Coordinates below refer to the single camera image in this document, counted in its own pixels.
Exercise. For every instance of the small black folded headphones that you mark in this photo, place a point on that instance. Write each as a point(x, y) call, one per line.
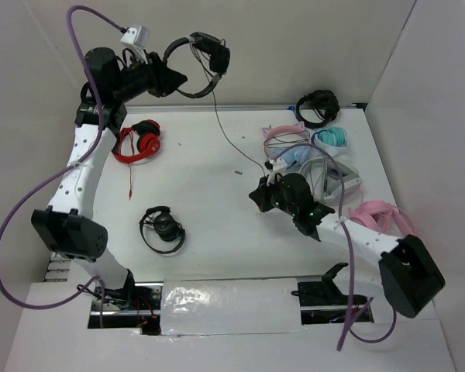
point(160, 220)

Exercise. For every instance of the grey white headphones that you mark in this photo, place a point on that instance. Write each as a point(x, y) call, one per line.
point(327, 184)

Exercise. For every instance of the teal white headphones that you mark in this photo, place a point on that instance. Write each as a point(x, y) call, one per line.
point(333, 140)

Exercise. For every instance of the pink blue cat-ear headphones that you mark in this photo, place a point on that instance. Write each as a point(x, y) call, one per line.
point(277, 139)

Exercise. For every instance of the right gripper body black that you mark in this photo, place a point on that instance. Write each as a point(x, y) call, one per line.
point(279, 199)

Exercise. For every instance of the red black headphones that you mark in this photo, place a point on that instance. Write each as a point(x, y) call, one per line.
point(144, 139)

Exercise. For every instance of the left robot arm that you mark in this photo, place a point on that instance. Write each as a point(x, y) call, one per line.
point(66, 225)

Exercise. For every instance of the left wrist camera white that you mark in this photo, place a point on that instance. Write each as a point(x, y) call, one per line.
point(135, 38)

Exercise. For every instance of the black wired headphones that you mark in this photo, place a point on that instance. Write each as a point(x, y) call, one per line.
point(213, 56)

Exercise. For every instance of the black headphones at back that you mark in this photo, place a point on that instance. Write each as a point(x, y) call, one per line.
point(323, 103)

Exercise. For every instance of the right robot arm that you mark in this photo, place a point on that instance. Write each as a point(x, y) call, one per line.
point(410, 277)

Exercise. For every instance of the glossy white tape sheet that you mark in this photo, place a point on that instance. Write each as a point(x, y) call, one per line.
point(235, 307)

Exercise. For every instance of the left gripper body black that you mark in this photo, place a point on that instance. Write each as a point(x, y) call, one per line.
point(141, 77)

